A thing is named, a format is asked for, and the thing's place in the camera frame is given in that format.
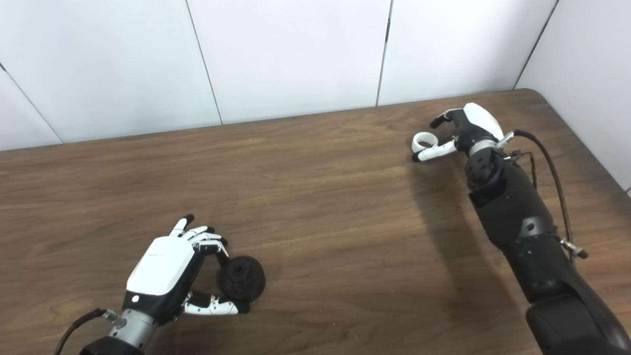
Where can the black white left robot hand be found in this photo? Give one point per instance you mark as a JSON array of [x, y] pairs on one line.
[[160, 268]]

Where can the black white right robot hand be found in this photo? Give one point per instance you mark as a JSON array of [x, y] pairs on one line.
[[475, 123]]

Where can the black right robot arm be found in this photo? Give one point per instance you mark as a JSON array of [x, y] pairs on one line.
[[527, 222]]

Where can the round black part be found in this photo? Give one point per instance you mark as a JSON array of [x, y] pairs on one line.
[[246, 281]]

